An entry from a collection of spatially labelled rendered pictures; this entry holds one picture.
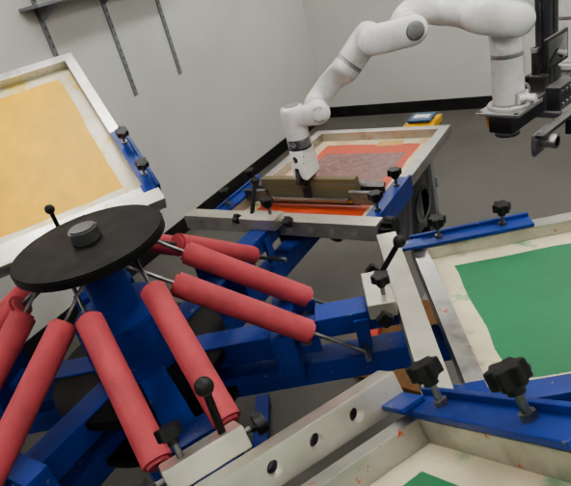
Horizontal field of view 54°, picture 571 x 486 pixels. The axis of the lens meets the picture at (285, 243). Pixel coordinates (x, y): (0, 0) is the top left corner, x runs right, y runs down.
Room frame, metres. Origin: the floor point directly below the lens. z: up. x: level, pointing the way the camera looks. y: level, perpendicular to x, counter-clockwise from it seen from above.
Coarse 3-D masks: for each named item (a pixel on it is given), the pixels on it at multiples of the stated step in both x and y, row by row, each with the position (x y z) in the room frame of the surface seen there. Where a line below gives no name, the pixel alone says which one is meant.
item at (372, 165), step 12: (408, 144) 2.02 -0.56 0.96; (420, 144) 1.99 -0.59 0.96; (372, 156) 1.99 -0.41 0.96; (384, 156) 1.96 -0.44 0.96; (396, 156) 1.92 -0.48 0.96; (408, 156) 1.90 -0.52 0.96; (360, 168) 1.91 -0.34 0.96; (372, 168) 1.88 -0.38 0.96; (384, 168) 1.85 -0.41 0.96; (360, 180) 1.80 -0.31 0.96; (372, 180) 1.77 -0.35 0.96; (384, 180) 1.74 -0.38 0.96; (324, 204) 1.68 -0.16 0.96
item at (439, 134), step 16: (368, 128) 2.21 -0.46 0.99; (384, 128) 2.16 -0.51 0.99; (400, 128) 2.11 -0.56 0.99; (416, 128) 2.07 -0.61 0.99; (432, 128) 2.02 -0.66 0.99; (448, 128) 1.98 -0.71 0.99; (432, 144) 1.87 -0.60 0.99; (288, 160) 2.09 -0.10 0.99; (416, 160) 1.76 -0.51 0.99; (416, 176) 1.68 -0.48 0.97; (240, 208) 1.80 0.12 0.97
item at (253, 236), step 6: (246, 234) 1.44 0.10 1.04; (252, 234) 1.43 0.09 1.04; (258, 234) 1.42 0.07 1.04; (264, 234) 1.42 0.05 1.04; (270, 234) 1.44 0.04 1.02; (276, 234) 1.46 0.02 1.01; (240, 240) 1.41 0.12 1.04; (246, 240) 1.41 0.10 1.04; (252, 240) 1.40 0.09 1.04; (258, 240) 1.39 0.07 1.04; (258, 246) 1.39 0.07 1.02
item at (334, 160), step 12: (372, 144) 2.12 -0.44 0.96; (324, 156) 2.12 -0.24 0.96; (336, 156) 2.09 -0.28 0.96; (348, 156) 2.05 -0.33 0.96; (360, 156) 2.02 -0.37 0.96; (324, 168) 2.00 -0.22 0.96; (336, 168) 1.97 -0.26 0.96; (348, 168) 1.94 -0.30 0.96; (276, 204) 1.79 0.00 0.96; (288, 204) 1.76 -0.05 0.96; (300, 204) 1.73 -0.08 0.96; (312, 204) 1.71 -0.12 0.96
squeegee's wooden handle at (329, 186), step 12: (264, 180) 1.79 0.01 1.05; (276, 180) 1.76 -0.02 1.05; (288, 180) 1.73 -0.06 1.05; (312, 180) 1.67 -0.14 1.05; (324, 180) 1.65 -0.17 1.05; (336, 180) 1.62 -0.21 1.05; (348, 180) 1.60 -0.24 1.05; (276, 192) 1.77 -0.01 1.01; (288, 192) 1.74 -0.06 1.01; (300, 192) 1.71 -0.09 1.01; (312, 192) 1.68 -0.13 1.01; (324, 192) 1.65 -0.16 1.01; (336, 192) 1.63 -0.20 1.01
